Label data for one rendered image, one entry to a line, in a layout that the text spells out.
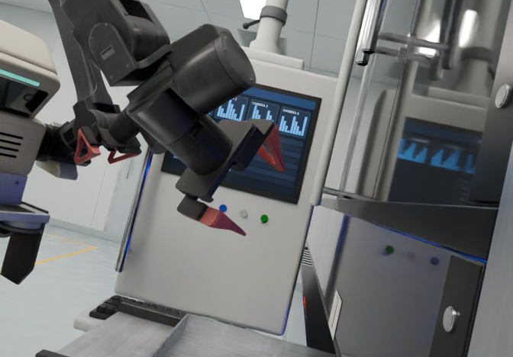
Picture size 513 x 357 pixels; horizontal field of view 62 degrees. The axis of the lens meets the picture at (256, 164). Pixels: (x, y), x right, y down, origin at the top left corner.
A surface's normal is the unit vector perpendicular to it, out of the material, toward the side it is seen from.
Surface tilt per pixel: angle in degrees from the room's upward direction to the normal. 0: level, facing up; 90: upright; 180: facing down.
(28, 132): 98
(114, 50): 108
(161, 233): 90
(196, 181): 67
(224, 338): 90
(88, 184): 90
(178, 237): 90
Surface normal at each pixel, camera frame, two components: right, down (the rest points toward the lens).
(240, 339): -0.09, -0.07
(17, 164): 0.79, 0.31
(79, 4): -0.38, 0.22
